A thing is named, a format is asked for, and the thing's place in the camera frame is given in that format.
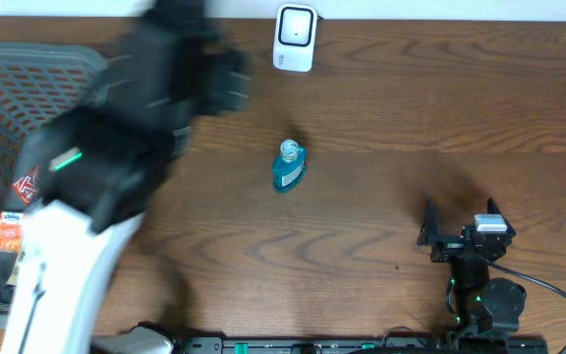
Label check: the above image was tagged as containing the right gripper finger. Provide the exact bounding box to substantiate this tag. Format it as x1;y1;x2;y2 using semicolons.
417;199;439;246
487;198;516;236

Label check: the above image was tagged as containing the blue mouthwash bottle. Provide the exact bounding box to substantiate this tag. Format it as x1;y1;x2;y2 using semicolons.
272;140;307;193

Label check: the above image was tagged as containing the red Top chocolate bar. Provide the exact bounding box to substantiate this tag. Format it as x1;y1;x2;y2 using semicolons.
12;166;39;205

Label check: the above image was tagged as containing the orange tissue pack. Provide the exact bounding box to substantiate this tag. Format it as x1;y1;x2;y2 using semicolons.
0;211;24;253

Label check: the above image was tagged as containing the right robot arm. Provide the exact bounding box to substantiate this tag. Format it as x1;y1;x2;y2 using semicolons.
417;199;527;337

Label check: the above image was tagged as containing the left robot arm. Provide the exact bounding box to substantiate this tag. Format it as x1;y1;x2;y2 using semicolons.
2;0;251;353

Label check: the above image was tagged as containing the white barcode scanner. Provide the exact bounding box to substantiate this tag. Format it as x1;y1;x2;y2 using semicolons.
272;4;318;73

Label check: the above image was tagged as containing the grey plastic basket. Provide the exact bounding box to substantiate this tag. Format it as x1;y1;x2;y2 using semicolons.
0;42;108;329

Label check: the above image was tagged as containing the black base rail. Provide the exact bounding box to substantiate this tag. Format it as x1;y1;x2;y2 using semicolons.
173;336;548;354

